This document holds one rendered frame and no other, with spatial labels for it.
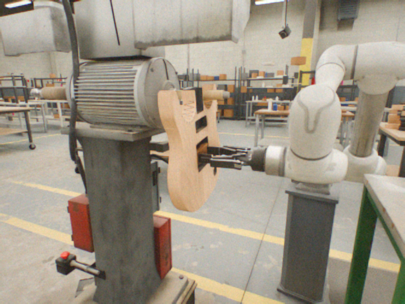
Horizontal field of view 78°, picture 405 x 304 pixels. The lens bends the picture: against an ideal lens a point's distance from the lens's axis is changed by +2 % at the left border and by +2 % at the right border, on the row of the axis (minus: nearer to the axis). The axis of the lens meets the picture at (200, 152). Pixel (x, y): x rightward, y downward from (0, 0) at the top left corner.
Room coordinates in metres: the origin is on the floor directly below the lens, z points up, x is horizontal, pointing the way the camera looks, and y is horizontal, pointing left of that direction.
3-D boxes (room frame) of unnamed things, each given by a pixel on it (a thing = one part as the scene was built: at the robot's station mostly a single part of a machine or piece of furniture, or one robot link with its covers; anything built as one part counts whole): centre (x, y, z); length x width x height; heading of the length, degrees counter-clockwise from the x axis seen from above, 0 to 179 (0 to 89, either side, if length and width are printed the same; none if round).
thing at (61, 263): (0.99, 0.56, 0.46); 0.25 x 0.07 x 0.08; 66
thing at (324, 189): (1.41, -0.66, 0.73); 0.22 x 0.18 x 0.06; 59
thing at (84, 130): (1.03, 0.36, 1.11); 0.36 x 0.24 x 0.04; 66
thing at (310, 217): (1.40, -0.68, 0.35); 0.28 x 0.28 x 0.70; 59
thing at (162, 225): (1.18, 0.29, 0.49); 0.25 x 0.12 x 0.37; 66
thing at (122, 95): (1.01, 0.29, 1.25); 0.41 x 0.27 x 0.26; 66
